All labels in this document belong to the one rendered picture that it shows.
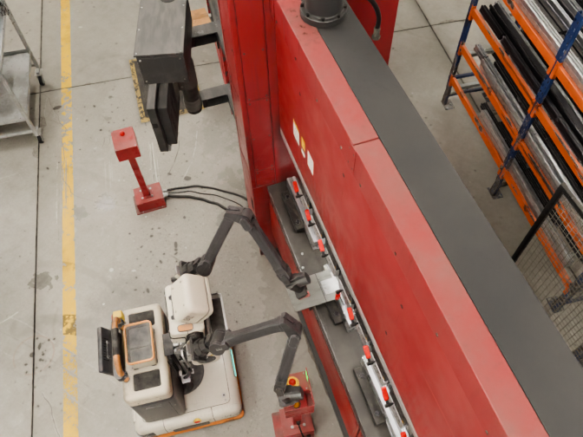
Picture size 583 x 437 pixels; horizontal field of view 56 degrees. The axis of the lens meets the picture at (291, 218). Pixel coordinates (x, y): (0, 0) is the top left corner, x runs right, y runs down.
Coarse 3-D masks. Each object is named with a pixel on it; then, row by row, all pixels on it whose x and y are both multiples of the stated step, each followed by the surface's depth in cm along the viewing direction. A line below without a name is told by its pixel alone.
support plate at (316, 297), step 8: (320, 272) 306; (328, 272) 306; (312, 280) 304; (320, 280) 304; (312, 288) 301; (320, 288) 301; (312, 296) 299; (320, 296) 299; (328, 296) 298; (296, 304) 296; (304, 304) 296; (312, 304) 296
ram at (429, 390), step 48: (288, 48) 242; (288, 96) 270; (288, 144) 304; (336, 144) 213; (336, 192) 234; (336, 240) 260; (384, 240) 190; (384, 288) 206; (384, 336) 226; (432, 336) 172; (432, 384) 185; (432, 432) 200; (480, 432) 156
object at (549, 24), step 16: (528, 0) 360; (544, 0) 367; (560, 0) 359; (576, 0) 365; (528, 16) 359; (544, 16) 351; (560, 16) 354; (544, 32) 347; (560, 32) 347; (576, 48) 337; (576, 64) 326; (576, 80) 326
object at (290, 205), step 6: (282, 192) 348; (288, 192) 348; (288, 204) 343; (294, 204) 343; (288, 210) 341; (294, 210) 341; (294, 216) 338; (294, 222) 336; (300, 222) 336; (300, 228) 334
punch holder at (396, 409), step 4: (392, 388) 237; (392, 392) 239; (392, 396) 241; (388, 400) 249; (392, 400) 243; (396, 400) 235; (396, 404) 238; (392, 408) 246; (396, 408) 240; (400, 408) 234; (396, 412) 240; (400, 412) 236; (396, 416) 242; (400, 416) 238; (404, 416) 231; (396, 420) 244; (400, 420) 239; (404, 420) 232; (400, 424) 241; (404, 424) 235; (408, 424) 241
